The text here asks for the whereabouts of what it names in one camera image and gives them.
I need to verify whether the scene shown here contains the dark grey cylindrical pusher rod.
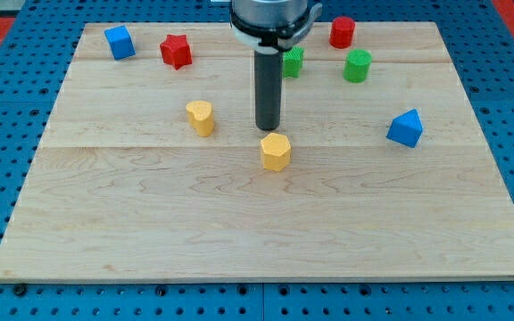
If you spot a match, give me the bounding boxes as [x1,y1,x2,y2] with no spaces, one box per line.
[253,52,283,131]

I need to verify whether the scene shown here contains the yellow hexagon block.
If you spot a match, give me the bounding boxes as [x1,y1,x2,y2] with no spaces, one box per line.
[260,133,292,171]

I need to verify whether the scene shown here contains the green star block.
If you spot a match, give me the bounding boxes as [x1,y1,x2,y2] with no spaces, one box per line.
[283,46,304,78]

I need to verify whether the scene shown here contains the yellow heart block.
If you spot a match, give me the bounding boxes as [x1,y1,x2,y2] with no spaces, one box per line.
[186,101,214,137]

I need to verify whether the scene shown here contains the red cylinder block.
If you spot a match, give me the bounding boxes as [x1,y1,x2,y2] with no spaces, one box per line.
[329,16,356,49]

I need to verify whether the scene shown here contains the green cylinder block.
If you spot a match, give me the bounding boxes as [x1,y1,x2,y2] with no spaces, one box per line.
[343,49,372,83]

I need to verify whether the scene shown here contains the red star block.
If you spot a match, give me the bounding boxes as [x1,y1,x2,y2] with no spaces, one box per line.
[160,34,193,70]

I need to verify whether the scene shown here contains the blue cube block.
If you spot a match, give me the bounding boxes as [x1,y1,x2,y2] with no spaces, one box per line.
[104,26,136,60]

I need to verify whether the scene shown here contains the blue pentagon block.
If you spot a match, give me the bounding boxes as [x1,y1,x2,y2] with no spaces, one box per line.
[386,109,424,148]

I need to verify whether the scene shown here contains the light wooden board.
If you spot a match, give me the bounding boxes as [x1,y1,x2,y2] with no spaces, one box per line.
[0,22,514,284]

